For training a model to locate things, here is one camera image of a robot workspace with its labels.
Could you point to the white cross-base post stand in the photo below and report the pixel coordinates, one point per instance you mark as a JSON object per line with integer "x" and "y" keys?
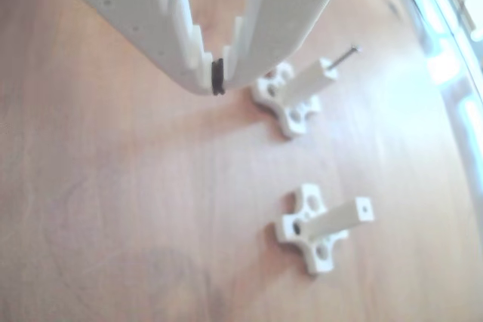
{"x": 305, "y": 82}
{"x": 332, "y": 220}

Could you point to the silver metal screw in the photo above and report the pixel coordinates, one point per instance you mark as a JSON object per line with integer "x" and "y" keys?
{"x": 345, "y": 57}

